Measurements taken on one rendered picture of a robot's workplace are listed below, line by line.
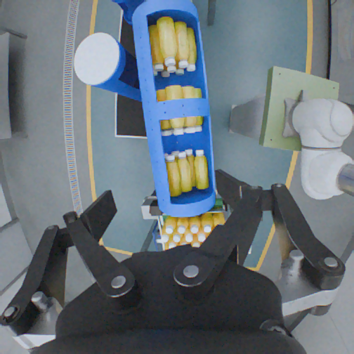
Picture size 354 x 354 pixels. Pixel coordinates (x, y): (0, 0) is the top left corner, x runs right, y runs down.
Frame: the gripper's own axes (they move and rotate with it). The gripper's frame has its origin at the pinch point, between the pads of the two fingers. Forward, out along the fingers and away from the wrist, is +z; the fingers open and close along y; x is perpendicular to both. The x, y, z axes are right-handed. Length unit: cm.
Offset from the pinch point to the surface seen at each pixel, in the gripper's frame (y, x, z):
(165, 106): 3.3, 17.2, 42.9
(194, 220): 9, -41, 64
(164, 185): -2.9, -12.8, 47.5
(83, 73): -36, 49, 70
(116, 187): -74, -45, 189
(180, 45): 14, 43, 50
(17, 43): -196, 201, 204
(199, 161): 15, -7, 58
